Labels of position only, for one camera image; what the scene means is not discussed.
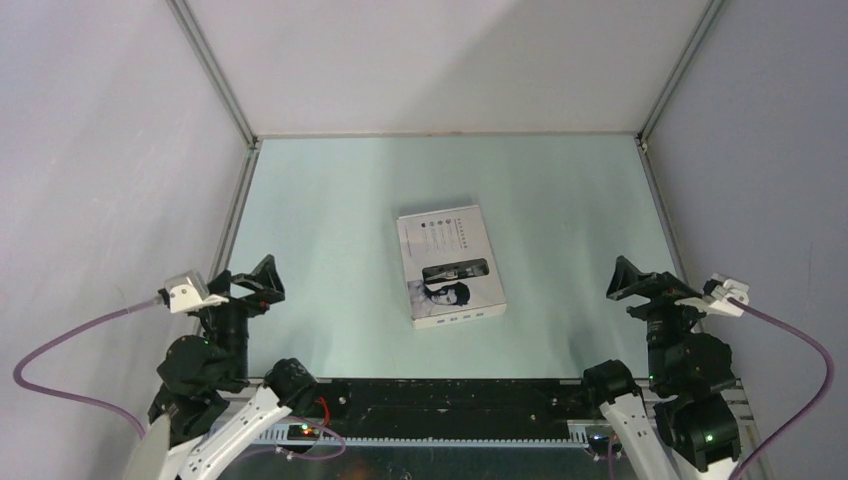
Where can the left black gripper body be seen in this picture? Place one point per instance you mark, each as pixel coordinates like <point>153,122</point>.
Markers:
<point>234,316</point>

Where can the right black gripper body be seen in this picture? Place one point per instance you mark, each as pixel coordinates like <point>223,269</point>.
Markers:
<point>665,320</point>

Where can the white box with black tray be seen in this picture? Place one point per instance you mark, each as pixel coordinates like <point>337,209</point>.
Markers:
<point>450,271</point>

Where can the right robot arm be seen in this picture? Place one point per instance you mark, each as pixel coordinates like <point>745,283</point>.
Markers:
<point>691,433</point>

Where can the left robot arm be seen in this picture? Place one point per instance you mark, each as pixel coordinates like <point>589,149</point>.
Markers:
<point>199,369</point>

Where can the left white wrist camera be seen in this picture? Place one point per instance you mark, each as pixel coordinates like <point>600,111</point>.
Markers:
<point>188,292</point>

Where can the aluminium frame front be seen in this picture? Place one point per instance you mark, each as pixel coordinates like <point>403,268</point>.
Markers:
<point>596,435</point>

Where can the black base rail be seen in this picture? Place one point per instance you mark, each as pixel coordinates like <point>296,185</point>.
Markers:
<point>511,410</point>

